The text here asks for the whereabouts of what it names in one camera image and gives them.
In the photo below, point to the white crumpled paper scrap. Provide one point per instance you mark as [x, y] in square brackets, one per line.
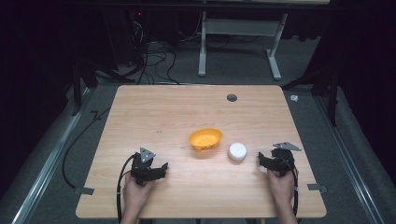
[294, 98]

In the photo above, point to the person's left hand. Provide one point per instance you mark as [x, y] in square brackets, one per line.
[136, 192]

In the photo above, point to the orange plastic bowl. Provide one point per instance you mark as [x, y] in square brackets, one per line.
[205, 139]

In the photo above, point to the white round cup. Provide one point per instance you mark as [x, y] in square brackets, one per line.
[237, 151]

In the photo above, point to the grey tape strip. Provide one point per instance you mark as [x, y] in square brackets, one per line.
[84, 190]
[317, 188]

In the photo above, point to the white metal desk frame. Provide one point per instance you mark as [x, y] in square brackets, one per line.
[238, 27]

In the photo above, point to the person's right hand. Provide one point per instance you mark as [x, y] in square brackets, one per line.
[281, 188]

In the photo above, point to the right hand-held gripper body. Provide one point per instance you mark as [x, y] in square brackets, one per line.
[282, 160]

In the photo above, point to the black metal stand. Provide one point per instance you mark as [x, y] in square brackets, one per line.
[76, 90]
[333, 93]

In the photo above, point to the grey table grommet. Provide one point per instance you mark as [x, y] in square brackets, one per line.
[232, 98]

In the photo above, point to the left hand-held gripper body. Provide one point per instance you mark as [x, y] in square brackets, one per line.
[142, 165]

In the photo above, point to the aluminium floor rail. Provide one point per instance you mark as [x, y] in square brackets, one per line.
[351, 155]
[49, 165]

